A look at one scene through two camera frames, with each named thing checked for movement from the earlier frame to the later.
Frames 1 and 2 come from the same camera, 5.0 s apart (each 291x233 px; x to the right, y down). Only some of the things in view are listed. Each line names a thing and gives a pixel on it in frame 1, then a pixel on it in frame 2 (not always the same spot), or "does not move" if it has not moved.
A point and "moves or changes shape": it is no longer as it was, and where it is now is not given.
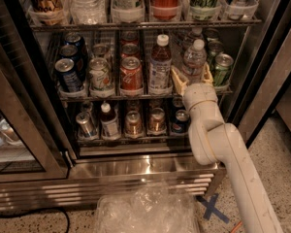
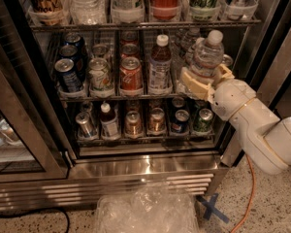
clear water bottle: [194, 59] moves or changes shape
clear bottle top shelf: [87, 3] does not move
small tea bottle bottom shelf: [109, 123] does not move
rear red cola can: [129, 37] does not move
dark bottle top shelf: [239, 2] does not move
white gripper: [199, 94] to [230, 98]
